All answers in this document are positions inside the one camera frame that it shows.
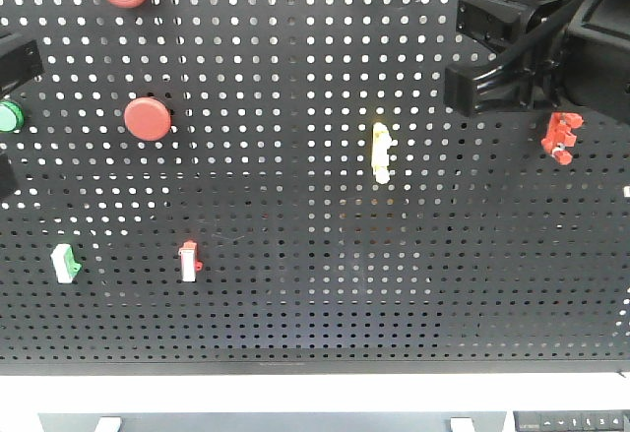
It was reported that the black perforated pegboard panel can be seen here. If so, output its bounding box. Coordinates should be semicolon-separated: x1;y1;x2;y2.
1;0;629;375

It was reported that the green white rocker switch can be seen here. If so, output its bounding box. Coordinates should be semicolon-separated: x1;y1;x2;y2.
50;243;82;283

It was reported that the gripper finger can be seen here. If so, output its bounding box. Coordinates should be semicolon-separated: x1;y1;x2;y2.
444;63;535;117
0;32;43;96
456;0;568;53
0;153;18;200

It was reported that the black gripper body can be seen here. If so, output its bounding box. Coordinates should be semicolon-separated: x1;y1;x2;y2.
529;0;629;122

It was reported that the yellow toggle switch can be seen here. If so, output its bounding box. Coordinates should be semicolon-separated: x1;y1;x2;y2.
371;122;393;185

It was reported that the lower red push button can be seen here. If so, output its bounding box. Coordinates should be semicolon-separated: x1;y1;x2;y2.
123;97;171;142

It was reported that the red white rocker switch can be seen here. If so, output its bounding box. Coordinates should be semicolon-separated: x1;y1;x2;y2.
178;240;204;282

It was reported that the white standing desk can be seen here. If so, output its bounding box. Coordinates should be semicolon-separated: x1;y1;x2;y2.
1;372;629;431

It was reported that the red toggle switch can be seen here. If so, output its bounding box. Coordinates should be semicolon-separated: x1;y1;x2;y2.
540;112;584;165

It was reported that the green push button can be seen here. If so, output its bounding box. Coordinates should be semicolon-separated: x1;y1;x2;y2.
0;99;25;133

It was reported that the desk height control panel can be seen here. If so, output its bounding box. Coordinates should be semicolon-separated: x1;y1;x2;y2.
514;410;629;432

